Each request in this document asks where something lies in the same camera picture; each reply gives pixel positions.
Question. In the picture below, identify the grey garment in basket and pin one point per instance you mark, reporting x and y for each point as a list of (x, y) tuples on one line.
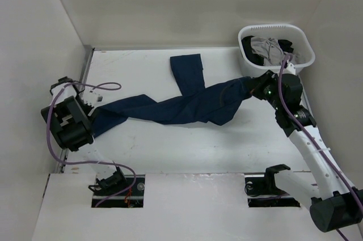
[(269, 49)]

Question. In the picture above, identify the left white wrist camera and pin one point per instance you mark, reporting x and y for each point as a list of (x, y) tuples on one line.
[(92, 98)]

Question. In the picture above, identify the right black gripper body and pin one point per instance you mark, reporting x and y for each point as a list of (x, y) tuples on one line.
[(266, 89)]

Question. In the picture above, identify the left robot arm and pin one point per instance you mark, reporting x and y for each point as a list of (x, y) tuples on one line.
[(69, 118)]

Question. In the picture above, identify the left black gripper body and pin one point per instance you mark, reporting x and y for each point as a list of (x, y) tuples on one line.
[(85, 107)]

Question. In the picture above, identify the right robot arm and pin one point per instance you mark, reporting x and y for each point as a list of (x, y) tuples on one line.
[(334, 202)]

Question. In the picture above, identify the white plastic laundry basket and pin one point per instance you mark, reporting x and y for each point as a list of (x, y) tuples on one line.
[(263, 47)]

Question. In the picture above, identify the black garment in basket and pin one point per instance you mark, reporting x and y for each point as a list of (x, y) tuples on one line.
[(252, 48)]

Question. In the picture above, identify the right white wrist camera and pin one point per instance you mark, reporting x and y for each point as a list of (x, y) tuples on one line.
[(290, 68)]

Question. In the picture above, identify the dark blue denim trousers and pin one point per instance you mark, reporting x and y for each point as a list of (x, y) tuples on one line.
[(217, 104)]

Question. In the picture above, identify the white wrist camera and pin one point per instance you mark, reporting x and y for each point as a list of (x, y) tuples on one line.
[(290, 68), (92, 98)]

